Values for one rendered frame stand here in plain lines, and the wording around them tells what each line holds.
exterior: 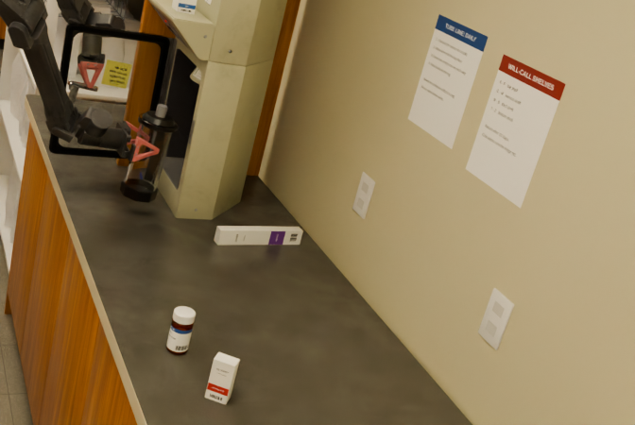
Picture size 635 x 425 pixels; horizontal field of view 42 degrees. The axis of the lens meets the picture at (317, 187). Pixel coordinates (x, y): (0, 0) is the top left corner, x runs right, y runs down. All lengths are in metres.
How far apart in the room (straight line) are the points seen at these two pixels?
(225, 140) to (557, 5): 1.03
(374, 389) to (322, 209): 0.80
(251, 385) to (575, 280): 0.68
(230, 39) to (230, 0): 0.10
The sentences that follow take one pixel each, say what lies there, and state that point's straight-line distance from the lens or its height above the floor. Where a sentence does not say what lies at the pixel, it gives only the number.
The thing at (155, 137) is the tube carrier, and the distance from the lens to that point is 2.28.
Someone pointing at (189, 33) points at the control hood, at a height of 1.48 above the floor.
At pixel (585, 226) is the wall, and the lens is 1.67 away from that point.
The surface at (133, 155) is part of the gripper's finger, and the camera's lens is 2.26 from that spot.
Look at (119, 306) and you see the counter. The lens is 1.95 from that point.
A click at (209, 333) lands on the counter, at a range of 1.91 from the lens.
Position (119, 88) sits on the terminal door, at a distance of 2.56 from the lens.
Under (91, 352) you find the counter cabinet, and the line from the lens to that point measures 2.17.
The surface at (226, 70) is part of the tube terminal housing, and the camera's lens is 2.30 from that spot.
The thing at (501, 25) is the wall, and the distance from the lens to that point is 1.91.
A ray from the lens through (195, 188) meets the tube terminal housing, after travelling 2.40.
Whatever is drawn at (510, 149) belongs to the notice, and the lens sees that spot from 1.83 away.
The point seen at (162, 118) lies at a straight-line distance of 2.29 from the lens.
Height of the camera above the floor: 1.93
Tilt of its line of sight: 20 degrees down
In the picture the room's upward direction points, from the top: 15 degrees clockwise
